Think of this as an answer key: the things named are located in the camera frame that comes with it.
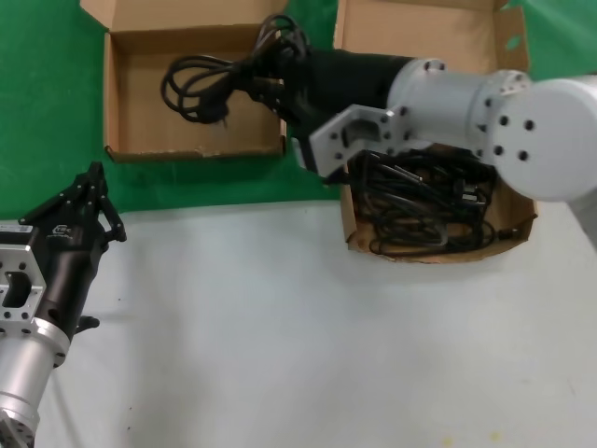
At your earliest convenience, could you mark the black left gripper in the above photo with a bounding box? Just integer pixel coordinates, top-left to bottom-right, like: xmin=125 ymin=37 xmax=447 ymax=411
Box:
xmin=18 ymin=161 xmax=128 ymax=347

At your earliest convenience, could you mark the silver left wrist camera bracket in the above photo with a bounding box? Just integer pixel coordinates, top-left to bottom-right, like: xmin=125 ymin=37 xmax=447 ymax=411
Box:
xmin=0 ymin=223 xmax=49 ymax=328

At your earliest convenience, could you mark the deep brown cardboard box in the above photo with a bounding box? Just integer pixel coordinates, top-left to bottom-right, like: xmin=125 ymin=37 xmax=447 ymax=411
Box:
xmin=331 ymin=0 xmax=540 ymax=267

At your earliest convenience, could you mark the green table cloth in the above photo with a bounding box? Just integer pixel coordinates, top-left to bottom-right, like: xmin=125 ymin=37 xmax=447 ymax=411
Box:
xmin=0 ymin=0 xmax=597 ymax=216

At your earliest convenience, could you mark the shallow brown cardboard box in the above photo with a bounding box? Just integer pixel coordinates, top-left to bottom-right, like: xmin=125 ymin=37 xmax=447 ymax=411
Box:
xmin=78 ymin=0 xmax=293 ymax=164

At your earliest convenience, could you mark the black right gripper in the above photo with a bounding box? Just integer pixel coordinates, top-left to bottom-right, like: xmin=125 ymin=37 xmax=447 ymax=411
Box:
xmin=249 ymin=49 xmax=412 ymax=128

